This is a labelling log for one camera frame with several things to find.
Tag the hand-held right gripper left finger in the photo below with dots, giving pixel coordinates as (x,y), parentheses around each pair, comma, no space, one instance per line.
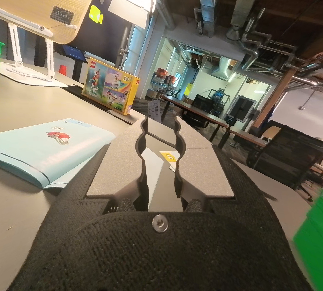
(116,170)

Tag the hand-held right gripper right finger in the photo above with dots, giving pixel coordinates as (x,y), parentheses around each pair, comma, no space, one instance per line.
(204,170)

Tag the yellow toy brick set box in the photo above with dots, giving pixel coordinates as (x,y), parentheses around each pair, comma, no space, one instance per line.
(108,86)

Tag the closed white instruction booklet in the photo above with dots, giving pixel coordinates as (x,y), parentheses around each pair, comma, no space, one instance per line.
(172,167)

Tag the closed yellow-cornered instruction booklet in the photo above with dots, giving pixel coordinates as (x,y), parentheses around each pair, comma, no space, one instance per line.
(169,156)

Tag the long wooden table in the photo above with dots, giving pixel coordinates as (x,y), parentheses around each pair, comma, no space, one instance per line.
(196,109)

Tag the black office chair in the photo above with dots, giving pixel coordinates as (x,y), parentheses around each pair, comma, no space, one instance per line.
(201,105)
(285,154)

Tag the open pale blue instruction booklet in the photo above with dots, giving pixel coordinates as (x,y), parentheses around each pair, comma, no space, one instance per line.
(50,152)

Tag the white paper sign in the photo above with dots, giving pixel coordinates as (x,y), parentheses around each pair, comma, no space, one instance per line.
(154,110)

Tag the monitor on floor stand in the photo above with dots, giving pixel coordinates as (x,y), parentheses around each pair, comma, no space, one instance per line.
(242,109)

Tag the red cup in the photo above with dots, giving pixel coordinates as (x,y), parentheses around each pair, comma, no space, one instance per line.
(62,69)

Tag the grey light stand pole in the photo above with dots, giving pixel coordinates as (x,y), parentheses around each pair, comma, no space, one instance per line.
(122,49)

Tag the small tablet display on stand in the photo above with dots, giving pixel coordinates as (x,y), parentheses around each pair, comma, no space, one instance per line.
(73,52)

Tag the metal ceiling pipes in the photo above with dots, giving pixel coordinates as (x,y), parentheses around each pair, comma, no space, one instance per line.
(257,54)

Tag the green plastic bin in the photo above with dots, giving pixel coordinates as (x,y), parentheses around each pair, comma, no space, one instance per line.
(311,245)

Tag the large dark display screen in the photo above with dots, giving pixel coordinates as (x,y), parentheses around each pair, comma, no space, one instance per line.
(106,36)

